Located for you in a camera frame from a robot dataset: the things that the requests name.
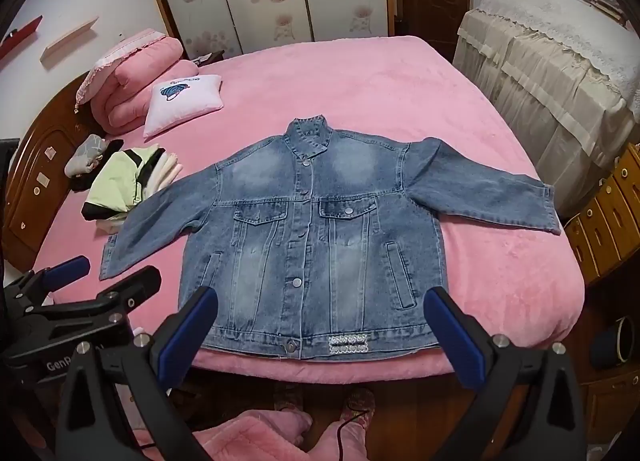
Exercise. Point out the pink patterned slipper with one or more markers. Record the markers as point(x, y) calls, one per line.
point(289, 396)
point(357, 401)

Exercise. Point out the cream folded garment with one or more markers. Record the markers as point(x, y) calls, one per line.
point(167, 171)

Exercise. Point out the stack of books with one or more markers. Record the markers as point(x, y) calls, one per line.
point(602, 3)

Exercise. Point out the cream cloth covered furniture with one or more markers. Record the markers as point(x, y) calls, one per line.
point(540, 106)

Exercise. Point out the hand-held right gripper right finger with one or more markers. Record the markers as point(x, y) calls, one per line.
point(455, 341)

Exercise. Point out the wooden drawer cabinet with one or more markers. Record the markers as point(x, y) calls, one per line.
point(605, 221)

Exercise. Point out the wooden wall shelf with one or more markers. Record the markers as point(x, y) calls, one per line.
point(70, 36)

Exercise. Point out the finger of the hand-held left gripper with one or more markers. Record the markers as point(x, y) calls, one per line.
point(70, 267)
point(142, 283)

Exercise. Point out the white printed pillow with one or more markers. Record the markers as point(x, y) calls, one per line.
point(180, 106)

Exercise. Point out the white lace cloth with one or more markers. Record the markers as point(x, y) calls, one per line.
point(540, 6)

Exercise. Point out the pink lace edged pillow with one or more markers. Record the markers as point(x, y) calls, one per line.
point(115, 56)

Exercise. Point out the blue denim jacket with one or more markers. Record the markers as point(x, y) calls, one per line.
point(320, 191)

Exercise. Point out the light green black garment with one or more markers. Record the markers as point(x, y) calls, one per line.
point(117, 176)

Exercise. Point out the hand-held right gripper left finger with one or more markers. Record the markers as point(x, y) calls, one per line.
point(187, 331)

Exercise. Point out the folded pink quilt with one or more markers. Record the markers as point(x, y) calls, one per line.
point(140, 86)

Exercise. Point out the pink bed blanket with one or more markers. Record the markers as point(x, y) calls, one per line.
point(375, 91)

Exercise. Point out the wooden headboard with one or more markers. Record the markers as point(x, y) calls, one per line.
point(40, 181)

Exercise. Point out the grey folded garment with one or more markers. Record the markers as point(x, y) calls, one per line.
point(85, 156)

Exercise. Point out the person's pink pajama legs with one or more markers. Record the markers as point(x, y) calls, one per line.
point(250, 441)

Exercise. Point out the dark round container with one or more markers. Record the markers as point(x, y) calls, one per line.
point(607, 341)

